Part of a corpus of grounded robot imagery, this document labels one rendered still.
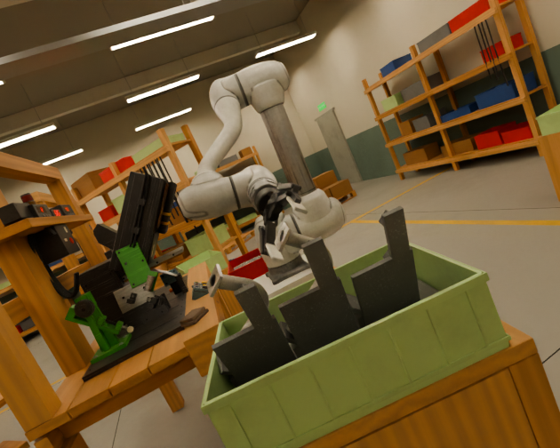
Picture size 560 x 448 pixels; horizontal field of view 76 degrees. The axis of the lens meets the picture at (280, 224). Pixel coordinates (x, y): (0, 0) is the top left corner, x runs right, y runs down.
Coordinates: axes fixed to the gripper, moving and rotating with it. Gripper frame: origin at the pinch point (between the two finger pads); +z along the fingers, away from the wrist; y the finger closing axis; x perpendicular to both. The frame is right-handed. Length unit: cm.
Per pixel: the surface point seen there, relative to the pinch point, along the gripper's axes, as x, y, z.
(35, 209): -70, -59, -98
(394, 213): 15.7, 13.8, 8.9
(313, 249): 3.6, 0.8, 7.0
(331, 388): 12.7, -20.7, 21.7
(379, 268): 20.0, 1.2, 8.0
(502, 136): 411, 102, -356
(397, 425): 27.7, -23.0, 27.1
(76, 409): -31, -91, -27
